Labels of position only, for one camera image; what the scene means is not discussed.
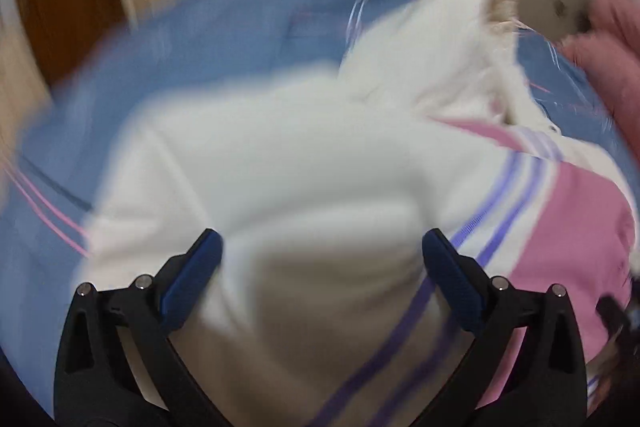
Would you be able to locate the white pink hooded jacket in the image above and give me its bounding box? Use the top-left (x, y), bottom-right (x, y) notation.
top-left (76, 0), bottom-right (639, 426)

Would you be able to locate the rolled pink blanket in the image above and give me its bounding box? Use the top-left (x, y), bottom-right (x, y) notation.
top-left (559, 0), bottom-right (639, 155)

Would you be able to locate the blue striped bed cover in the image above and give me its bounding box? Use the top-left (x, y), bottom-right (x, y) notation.
top-left (0, 0), bottom-right (622, 408)

